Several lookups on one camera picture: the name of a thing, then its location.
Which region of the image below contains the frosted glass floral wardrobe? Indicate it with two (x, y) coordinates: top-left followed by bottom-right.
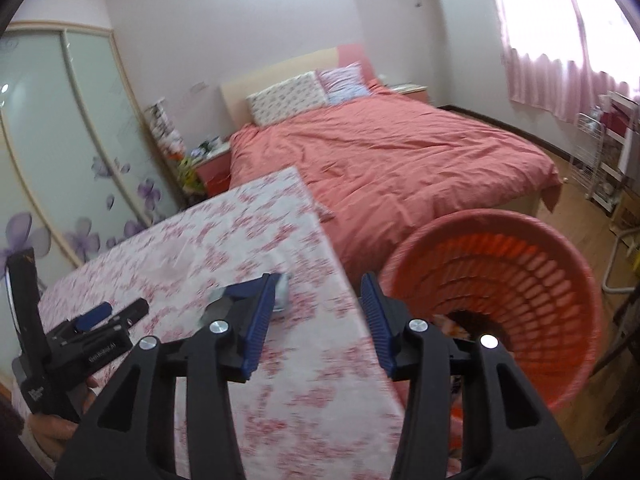
(0, 20), (184, 311)

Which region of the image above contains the pink floral table cloth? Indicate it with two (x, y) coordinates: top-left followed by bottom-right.
(39, 168), (404, 479)

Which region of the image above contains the dark blue plastic bag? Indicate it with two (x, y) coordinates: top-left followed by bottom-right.
(198, 273), (292, 326)

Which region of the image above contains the white floral pillow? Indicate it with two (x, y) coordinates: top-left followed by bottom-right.
(246, 72), (329, 127)

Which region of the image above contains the white shelf with plush toys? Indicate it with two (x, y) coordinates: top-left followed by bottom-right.
(145, 99), (206, 200)

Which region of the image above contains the pink striped pillow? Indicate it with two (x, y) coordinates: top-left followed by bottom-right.
(317, 62), (371, 105)

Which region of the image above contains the pink nightstand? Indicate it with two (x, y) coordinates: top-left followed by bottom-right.
(194, 142), (231, 197)
(390, 84), (430, 104)

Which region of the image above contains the person's left hand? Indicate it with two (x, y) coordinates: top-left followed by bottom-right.
(19, 374), (101, 461)

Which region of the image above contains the red plastic laundry basket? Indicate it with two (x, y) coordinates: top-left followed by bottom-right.
(376, 207), (604, 424)

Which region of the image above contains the pink sheer window curtain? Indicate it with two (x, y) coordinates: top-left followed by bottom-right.
(495, 0), (639, 122)

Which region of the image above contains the pink left nightstand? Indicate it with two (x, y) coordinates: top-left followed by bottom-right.
(194, 142), (231, 197)

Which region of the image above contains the white wire rack trolley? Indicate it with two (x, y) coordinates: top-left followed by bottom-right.
(570, 113), (625, 216)

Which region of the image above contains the pink right nightstand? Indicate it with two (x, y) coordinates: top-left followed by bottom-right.
(390, 84), (430, 104)

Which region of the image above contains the beige and pink headboard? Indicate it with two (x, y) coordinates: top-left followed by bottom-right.
(220, 44), (376, 130)

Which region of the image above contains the coral pink bed duvet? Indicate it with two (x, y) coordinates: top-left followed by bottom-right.
(230, 86), (562, 286)

